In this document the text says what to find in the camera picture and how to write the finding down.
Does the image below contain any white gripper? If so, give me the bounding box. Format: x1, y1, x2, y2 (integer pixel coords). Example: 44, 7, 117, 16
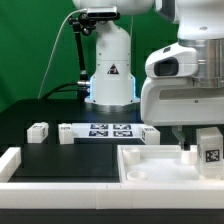
140, 78, 224, 148

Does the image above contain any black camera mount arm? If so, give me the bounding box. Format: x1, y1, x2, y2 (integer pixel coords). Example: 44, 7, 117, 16
68, 13, 96, 102

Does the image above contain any white square tabletop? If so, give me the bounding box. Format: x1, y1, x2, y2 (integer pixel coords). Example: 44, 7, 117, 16
117, 145, 224, 182

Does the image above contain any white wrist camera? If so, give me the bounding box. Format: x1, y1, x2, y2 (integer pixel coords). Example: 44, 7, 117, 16
145, 43, 198, 78

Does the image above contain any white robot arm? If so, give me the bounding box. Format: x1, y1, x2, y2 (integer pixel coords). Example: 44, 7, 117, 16
72, 0, 224, 140

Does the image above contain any white U-shaped fence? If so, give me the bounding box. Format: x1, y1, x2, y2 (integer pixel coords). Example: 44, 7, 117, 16
0, 147, 224, 209

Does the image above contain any silver mounted camera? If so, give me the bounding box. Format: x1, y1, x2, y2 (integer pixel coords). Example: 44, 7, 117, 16
86, 6, 118, 19

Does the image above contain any black cable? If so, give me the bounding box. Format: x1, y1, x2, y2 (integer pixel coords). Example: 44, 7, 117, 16
41, 82, 81, 100

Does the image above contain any white cable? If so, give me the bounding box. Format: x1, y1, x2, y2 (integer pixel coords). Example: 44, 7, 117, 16
37, 9, 88, 100

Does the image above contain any white fiducial marker plate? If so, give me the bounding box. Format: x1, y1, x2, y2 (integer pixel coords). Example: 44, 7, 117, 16
72, 123, 140, 138

